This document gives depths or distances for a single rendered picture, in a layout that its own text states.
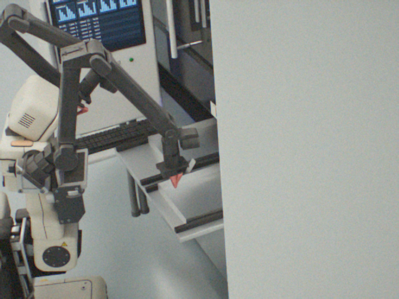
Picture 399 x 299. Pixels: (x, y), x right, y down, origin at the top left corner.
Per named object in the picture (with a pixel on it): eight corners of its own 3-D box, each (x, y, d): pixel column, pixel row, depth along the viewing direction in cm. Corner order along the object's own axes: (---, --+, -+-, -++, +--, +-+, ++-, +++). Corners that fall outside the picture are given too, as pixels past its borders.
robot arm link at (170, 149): (159, 133, 253) (162, 141, 248) (179, 129, 254) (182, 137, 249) (161, 150, 256) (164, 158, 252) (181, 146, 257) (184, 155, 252)
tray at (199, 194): (237, 165, 296) (236, 157, 294) (269, 197, 276) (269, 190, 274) (158, 190, 285) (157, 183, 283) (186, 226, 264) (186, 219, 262)
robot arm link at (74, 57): (57, 35, 223) (60, 53, 216) (103, 37, 227) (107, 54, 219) (51, 152, 250) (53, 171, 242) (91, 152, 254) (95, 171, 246)
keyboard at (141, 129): (153, 120, 347) (152, 115, 345) (164, 133, 336) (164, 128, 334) (70, 143, 334) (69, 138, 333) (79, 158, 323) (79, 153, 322)
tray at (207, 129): (220, 122, 325) (220, 115, 324) (249, 149, 305) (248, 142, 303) (148, 143, 314) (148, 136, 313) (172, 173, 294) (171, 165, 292)
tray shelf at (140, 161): (215, 121, 330) (215, 117, 329) (298, 202, 275) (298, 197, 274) (114, 150, 315) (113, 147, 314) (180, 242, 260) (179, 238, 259)
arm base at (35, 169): (24, 155, 250) (21, 175, 240) (41, 140, 248) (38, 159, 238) (43, 170, 254) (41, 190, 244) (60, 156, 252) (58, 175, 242)
